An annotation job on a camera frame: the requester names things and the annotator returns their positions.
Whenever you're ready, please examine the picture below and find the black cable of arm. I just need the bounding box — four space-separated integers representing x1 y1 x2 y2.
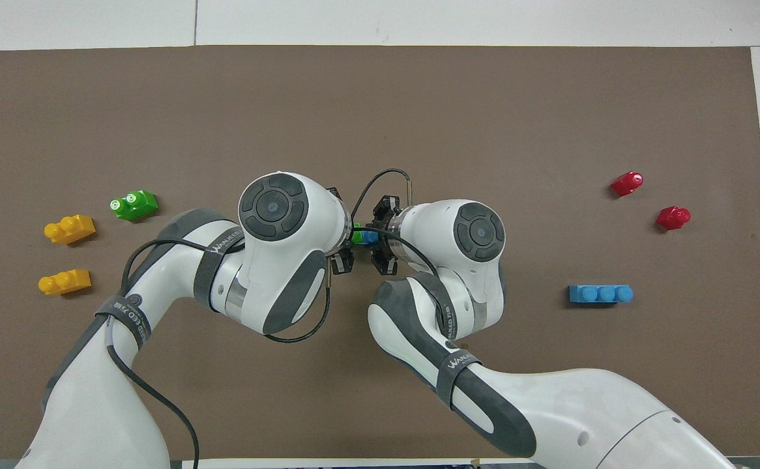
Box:
106 237 332 469
350 168 447 282

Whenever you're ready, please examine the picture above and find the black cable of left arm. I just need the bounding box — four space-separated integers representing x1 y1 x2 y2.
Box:
106 237 332 469

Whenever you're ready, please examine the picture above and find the yellow two-stud brick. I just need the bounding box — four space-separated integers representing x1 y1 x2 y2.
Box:
44 214 96 246
38 269 92 296

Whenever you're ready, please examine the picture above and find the green brick with white stickers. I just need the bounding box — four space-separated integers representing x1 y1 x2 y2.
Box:
110 190 159 222

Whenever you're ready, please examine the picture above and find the red one-stud brick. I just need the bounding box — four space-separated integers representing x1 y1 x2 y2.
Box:
611 171 645 197
655 206 692 233

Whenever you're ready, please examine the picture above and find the brown table mat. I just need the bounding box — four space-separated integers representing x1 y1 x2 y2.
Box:
0 44 760 461

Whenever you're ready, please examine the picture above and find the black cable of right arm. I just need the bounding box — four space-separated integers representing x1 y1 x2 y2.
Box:
350 168 447 282

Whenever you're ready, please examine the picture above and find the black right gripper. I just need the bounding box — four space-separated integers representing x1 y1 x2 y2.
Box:
370 194 401 277

